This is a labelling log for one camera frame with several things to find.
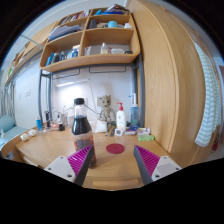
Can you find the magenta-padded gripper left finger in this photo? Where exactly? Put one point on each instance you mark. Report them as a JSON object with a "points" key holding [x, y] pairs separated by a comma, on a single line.
{"points": [[63, 168]]}

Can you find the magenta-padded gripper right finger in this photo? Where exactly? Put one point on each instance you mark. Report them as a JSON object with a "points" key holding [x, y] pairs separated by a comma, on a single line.
{"points": [[159, 168]]}

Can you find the dark drink bottle black cap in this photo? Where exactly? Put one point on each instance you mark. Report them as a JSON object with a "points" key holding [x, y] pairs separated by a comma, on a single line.
{"points": [[82, 130]]}

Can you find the green packet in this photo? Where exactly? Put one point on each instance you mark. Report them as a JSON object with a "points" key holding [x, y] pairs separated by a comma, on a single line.
{"points": [[146, 137]]}

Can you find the small black jar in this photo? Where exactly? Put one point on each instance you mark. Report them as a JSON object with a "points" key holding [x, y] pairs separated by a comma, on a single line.
{"points": [[61, 127]]}

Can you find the blue packet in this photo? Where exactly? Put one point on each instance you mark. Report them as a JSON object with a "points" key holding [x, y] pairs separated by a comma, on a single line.
{"points": [[132, 130]]}

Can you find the small white round object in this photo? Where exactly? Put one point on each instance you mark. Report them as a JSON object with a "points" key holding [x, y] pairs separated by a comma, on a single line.
{"points": [[32, 132], [24, 137]]}

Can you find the flat round red coaster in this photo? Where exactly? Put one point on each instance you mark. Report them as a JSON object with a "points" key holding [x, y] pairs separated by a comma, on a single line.
{"points": [[115, 148]]}

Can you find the small blue bottle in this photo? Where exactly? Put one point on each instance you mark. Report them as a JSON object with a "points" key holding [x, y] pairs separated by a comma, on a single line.
{"points": [[39, 124]]}

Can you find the slim black bottle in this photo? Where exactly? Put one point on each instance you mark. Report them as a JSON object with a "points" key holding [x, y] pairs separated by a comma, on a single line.
{"points": [[47, 120]]}

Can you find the white crumpled tissue pack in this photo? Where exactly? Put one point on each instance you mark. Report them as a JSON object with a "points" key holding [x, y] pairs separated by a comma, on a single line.
{"points": [[99, 127]]}

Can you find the blue spray bottle white nozzle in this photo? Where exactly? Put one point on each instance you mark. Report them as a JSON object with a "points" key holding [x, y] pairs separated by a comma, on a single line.
{"points": [[134, 115]]}

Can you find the white lotion bottle red pump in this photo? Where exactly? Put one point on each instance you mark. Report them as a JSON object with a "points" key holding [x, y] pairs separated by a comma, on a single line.
{"points": [[121, 120]]}

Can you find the wooden wardrobe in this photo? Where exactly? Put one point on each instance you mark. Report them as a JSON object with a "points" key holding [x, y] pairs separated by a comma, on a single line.
{"points": [[170, 83]]}

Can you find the wooden shelf unit with items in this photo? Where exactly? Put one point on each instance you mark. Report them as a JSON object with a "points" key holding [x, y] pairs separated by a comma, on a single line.
{"points": [[110, 35]]}

